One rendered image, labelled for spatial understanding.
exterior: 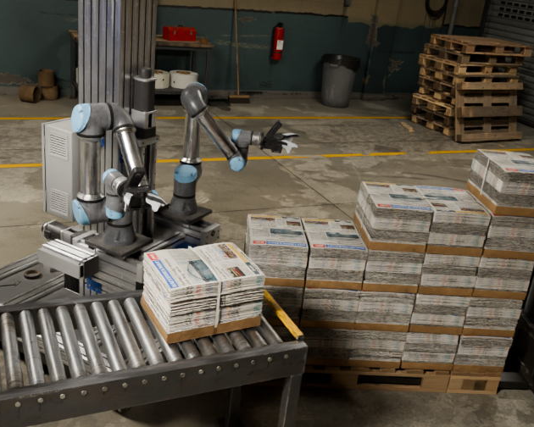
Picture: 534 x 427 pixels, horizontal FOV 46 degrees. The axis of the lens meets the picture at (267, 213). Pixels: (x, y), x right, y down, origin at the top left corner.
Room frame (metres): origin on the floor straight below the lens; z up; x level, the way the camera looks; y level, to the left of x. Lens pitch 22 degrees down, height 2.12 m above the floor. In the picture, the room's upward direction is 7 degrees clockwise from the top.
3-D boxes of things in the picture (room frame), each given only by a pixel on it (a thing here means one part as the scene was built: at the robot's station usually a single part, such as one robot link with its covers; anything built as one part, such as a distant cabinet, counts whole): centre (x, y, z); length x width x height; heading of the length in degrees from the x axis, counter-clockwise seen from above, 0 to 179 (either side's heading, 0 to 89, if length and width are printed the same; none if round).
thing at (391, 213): (3.03, -0.63, 0.95); 0.38 x 0.29 x 0.23; 7
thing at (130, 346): (1.95, 0.46, 0.78); 0.47 x 0.05 x 0.05; 27
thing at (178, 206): (3.09, 0.44, 0.87); 0.15 x 0.15 x 0.10
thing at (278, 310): (2.21, -0.08, 0.81); 0.43 x 0.03 x 0.02; 27
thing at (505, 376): (2.96, -1.05, 0.05); 1.05 x 0.10 x 0.04; 97
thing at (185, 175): (3.10, 0.44, 0.98); 0.13 x 0.12 x 0.14; 179
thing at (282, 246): (3.01, -0.49, 0.42); 1.17 x 0.39 x 0.83; 97
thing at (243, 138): (3.22, 0.18, 1.21); 0.11 x 0.08 x 0.09; 89
